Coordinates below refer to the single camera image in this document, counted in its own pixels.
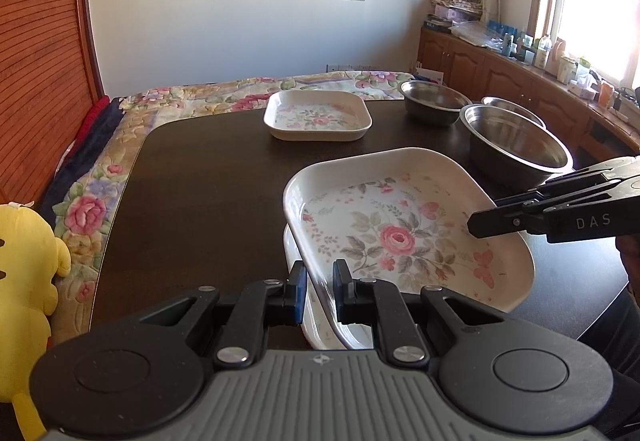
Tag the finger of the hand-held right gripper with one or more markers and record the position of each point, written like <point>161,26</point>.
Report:
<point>505,221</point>
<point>565,183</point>

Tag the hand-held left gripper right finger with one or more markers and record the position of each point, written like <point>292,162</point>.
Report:
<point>341,293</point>

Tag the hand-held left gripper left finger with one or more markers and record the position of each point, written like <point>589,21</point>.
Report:
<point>298,293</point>

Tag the white square plate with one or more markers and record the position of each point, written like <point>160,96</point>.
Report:
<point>320,321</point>

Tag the large steel bowl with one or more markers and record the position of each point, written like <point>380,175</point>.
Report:
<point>510,151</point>

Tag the large floral square plate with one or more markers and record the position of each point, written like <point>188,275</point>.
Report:
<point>395,236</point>

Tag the medium steel bowl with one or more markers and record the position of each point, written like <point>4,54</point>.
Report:
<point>520,104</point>

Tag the small floral square plate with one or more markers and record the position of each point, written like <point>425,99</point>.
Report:
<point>317,116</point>

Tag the wooden cabinet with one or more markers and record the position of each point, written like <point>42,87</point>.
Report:
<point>505,76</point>

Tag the row of toiletry bottles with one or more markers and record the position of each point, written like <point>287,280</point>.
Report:
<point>542,52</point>

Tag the small steel bowl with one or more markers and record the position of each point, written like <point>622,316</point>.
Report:
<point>432,103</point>

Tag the white box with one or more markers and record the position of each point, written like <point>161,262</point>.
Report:
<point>431,75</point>

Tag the person's dark clothing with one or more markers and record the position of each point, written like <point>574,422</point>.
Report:
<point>615,346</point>

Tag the clear plastic bags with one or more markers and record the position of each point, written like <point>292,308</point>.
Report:
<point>475,33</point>

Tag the stack of books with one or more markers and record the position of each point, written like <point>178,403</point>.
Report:
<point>437,22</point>

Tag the floral fabric bag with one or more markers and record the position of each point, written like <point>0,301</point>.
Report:
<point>452,3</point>

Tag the floral quilted blanket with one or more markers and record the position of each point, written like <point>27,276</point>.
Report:
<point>95,181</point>

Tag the dark navy cloth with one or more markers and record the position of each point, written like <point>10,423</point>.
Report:
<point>85,156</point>

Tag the red cloth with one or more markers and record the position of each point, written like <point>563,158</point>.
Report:
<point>92,116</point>

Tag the yellow plush toy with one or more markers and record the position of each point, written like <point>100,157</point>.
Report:
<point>25,281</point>

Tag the wooden slatted headboard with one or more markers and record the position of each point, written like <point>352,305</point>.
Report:
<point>40,56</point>

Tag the low wall socket strip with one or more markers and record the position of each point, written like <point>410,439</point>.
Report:
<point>350,67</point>

